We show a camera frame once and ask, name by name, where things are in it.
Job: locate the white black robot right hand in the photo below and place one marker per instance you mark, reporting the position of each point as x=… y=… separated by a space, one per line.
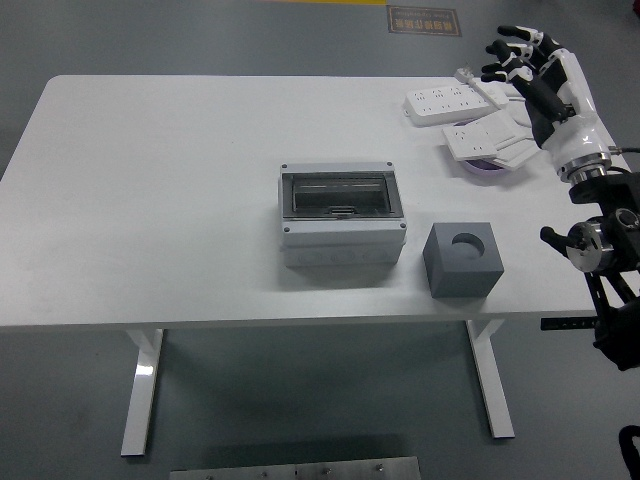
x=575 y=130

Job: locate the transparent hinged box lid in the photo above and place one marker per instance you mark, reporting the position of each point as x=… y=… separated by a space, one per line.
x=341 y=213

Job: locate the grey plastic enclosure box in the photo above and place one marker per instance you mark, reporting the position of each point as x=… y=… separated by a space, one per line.
x=345 y=240

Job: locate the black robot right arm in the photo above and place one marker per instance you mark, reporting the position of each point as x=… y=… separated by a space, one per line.
x=615 y=200

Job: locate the white flat socket plate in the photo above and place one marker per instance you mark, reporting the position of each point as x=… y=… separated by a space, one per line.
x=517 y=152

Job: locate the purple round disc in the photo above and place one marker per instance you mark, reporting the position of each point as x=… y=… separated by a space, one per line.
x=482 y=167

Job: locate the small white power strip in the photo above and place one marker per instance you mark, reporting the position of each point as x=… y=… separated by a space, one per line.
x=475 y=137

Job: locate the white pronged plug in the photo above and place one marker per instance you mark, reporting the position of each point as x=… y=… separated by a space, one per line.
x=462 y=74

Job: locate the large white power strip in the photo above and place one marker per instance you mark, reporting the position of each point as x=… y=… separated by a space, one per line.
x=440 y=107

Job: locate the grey cube holder block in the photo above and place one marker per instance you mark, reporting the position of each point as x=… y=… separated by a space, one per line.
x=460 y=275

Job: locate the dark floor sign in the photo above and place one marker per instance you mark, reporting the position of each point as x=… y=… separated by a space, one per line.
x=425 y=21

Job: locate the black table control panel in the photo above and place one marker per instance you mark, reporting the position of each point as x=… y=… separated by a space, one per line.
x=567 y=324

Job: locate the white table leg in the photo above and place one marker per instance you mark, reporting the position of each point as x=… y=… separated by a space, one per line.
x=142 y=390
x=492 y=380

